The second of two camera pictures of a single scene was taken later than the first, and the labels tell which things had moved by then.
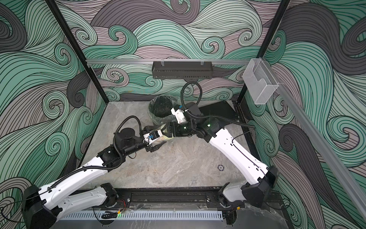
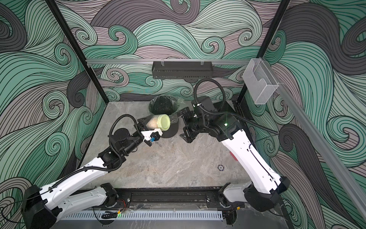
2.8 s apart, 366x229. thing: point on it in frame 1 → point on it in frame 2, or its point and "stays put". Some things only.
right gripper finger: [166, 130] → [186, 135]
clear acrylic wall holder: [259, 81] stays put
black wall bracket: [198, 70] stays put
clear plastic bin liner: [159, 109] stays put
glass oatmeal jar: [161, 140] → [162, 121]
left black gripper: [147, 128] → [141, 122]
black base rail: [168, 197] stays put
